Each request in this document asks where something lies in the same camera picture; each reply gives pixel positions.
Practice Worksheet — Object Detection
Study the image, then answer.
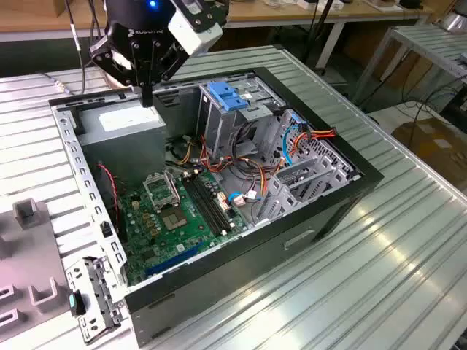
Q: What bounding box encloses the orange yellow wire bundle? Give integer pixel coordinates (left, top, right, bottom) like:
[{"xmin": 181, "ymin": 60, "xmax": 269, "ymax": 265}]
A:
[{"xmin": 171, "ymin": 134, "xmax": 285, "ymax": 198}]

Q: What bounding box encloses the black stand pole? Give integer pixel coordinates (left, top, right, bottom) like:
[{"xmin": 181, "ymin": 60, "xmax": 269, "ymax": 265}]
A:
[{"xmin": 301, "ymin": 0, "xmax": 335, "ymax": 70}]

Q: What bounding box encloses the wooden desk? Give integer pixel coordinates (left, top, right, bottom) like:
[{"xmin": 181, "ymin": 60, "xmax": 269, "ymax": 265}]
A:
[{"xmin": 0, "ymin": 0, "xmax": 435, "ymax": 70}]

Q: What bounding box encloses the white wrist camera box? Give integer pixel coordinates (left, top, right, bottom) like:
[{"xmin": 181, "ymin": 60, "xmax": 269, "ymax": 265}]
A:
[{"xmin": 167, "ymin": 0, "xmax": 229, "ymax": 58}]

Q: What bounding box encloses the grey cable with metal connector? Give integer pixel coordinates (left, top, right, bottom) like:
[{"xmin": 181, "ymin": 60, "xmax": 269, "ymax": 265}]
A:
[{"xmin": 38, "ymin": 71, "xmax": 70, "ymax": 96}]

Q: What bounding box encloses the short blue wire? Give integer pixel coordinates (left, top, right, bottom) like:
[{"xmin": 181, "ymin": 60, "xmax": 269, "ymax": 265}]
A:
[{"xmin": 225, "ymin": 191, "xmax": 263, "ymax": 209}]

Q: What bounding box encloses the black PC case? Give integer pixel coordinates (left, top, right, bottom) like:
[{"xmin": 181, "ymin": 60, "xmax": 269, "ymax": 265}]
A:
[{"xmin": 47, "ymin": 65, "xmax": 386, "ymax": 349}]

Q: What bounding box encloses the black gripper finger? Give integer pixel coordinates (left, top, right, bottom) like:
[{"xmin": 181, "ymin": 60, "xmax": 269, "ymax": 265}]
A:
[
  {"xmin": 147, "ymin": 41, "xmax": 189, "ymax": 108},
  {"xmin": 89, "ymin": 34, "xmax": 149, "ymax": 108}
]

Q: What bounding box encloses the black clip with teal label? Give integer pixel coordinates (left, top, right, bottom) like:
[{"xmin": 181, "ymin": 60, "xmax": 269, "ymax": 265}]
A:
[{"xmin": 67, "ymin": 289, "xmax": 87, "ymax": 316}]

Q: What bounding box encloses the small cardboard box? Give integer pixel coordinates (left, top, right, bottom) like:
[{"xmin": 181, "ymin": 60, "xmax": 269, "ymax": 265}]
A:
[{"xmin": 53, "ymin": 0, "xmax": 73, "ymax": 18}]

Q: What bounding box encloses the blue expansion slot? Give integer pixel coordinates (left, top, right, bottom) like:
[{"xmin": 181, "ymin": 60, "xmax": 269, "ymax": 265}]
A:
[{"xmin": 145, "ymin": 242, "xmax": 205, "ymax": 278}]

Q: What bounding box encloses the large brown cardboard box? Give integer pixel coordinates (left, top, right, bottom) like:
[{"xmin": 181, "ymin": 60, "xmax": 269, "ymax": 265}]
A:
[{"xmin": 392, "ymin": 116, "xmax": 467, "ymax": 183}]

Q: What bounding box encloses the metal socket cover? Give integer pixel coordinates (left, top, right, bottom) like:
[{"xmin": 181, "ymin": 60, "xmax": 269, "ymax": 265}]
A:
[{"xmin": 142, "ymin": 170, "xmax": 182, "ymax": 213}]

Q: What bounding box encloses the grey parts rack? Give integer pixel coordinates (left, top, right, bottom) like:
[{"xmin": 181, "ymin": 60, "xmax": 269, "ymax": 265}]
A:
[{"xmin": 0, "ymin": 196, "xmax": 74, "ymax": 336}]

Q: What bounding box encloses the black wire bundle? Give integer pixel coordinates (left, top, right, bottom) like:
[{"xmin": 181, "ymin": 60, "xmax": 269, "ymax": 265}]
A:
[{"xmin": 231, "ymin": 122, "xmax": 263, "ymax": 176}]

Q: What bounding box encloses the grey metal disk bay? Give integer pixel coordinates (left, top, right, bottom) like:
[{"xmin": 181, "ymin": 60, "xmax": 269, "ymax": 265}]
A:
[{"xmin": 255, "ymin": 156, "xmax": 362, "ymax": 224}]

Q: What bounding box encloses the red orange power wire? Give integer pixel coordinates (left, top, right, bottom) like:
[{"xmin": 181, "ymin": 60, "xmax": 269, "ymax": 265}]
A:
[{"xmin": 290, "ymin": 125, "xmax": 337, "ymax": 149}]

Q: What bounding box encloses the blue plastic drive latch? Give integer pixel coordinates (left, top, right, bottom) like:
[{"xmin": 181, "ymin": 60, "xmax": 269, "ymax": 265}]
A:
[{"xmin": 206, "ymin": 82, "xmax": 251, "ymax": 114}]

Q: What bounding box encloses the grey optical drive cage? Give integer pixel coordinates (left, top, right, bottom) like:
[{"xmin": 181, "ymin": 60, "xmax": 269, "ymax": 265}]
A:
[{"xmin": 196, "ymin": 74, "xmax": 289, "ymax": 165}]

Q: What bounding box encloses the green motherboard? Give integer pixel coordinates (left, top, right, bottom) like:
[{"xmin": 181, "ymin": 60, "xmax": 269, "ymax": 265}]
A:
[{"xmin": 118, "ymin": 169, "xmax": 249, "ymax": 287}]

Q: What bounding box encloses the metal slat side table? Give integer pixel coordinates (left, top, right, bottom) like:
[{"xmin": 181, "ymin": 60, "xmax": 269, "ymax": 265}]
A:
[{"xmin": 352, "ymin": 23, "xmax": 467, "ymax": 106}]

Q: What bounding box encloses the metal expansion bracket cover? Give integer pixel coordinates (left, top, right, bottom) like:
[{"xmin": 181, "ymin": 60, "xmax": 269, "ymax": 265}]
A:
[{"xmin": 65, "ymin": 254, "xmax": 127, "ymax": 346}]

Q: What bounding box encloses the grey power supply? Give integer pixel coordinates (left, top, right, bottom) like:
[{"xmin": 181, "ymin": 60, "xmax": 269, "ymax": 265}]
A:
[{"xmin": 74, "ymin": 98, "xmax": 169, "ymax": 190}]

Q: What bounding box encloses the black RAM slot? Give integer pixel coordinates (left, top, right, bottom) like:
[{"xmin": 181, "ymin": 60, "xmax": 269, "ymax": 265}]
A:
[
  {"xmin": 198, "ymin": 173, "xmax": 236, "ymax": 230},
  {"xmin": 183, "ymin": 178, "xmax": 222, "ymax": 237},
  {"xmin": 193, "ymin": 175, "xmax": 231, "ymax": 233},
  {"xmin": 188, "ymin": 176, "xmax": 226, "ymax": 236}
]

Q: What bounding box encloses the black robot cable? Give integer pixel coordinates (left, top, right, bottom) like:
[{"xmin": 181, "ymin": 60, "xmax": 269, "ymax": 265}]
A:
[{"xmin": 80, "ymin": 0, "xmax": 101, "ymax": 94}]

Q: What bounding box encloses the long blue data wire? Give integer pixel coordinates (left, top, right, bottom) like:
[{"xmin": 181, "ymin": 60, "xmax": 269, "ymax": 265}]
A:
[{"xmin": 281, "ymin": 114, "xmax": 309, "ymax": 167}]

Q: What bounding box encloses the CPU socket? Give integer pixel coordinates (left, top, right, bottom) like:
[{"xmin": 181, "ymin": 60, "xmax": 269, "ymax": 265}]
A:
[{"xmin": 160, "ymin": 206, "xmax": 189, "ymax": 233}]

